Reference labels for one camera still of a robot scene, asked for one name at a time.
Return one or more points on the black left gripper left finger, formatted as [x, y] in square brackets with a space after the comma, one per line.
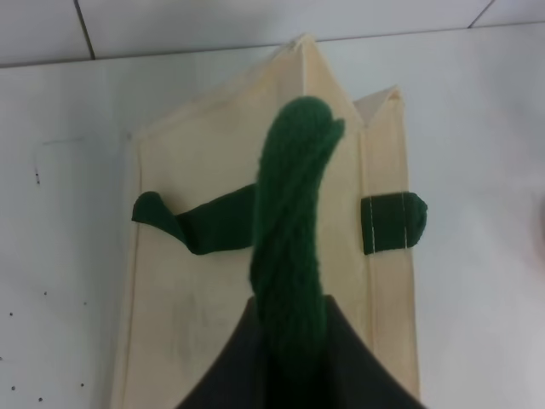
[238, 376]

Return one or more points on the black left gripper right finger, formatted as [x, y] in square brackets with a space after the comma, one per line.
[350, 375]

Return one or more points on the white linen bag green handles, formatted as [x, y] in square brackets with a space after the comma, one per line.
[278, 186]

